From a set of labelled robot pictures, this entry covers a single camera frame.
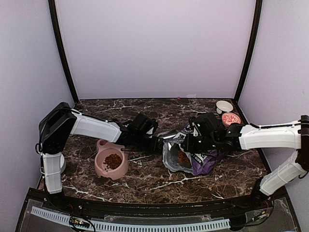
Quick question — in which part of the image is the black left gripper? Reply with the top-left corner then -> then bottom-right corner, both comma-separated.
133,132 -> 167,154

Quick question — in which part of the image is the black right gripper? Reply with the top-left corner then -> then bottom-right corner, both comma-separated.
182,132 -> 218,153

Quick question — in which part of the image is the purple white pet food bag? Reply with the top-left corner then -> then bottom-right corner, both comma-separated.
158,124 -> 229,175

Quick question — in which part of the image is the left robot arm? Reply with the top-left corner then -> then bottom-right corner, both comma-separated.
36,102 -> 163,211

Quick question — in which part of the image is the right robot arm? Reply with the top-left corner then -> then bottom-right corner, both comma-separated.
180,113 -> 309,210

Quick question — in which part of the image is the pink double pet bowl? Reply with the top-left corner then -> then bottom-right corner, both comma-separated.
95,139 -> 129,180

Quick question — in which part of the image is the red patterned bowl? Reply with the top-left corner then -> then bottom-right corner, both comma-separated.
222,112 -> 241,128

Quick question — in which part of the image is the black white dotted cup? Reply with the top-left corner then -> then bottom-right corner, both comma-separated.
216,100 -> 234,115

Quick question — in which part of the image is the white grey ceramic bowl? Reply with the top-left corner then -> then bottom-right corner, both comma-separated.
60,154 -> 66,174

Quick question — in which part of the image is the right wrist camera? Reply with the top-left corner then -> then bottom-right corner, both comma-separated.
189,113 -> 225,138

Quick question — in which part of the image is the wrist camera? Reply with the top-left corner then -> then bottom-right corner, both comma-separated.
189,113 -> 225,138
127,114 -> 158,135

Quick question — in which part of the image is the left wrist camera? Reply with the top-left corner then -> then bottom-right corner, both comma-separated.
127,114 -> 158,135

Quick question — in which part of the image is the black front table rail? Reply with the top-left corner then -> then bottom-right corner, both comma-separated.
32,189 -> 274,218

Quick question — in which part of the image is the grey slotted cable duct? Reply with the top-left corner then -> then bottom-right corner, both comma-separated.
30,206 -> 231,232

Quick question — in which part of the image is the black left frame post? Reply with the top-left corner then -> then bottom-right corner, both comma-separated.
48,0 -> 79,104

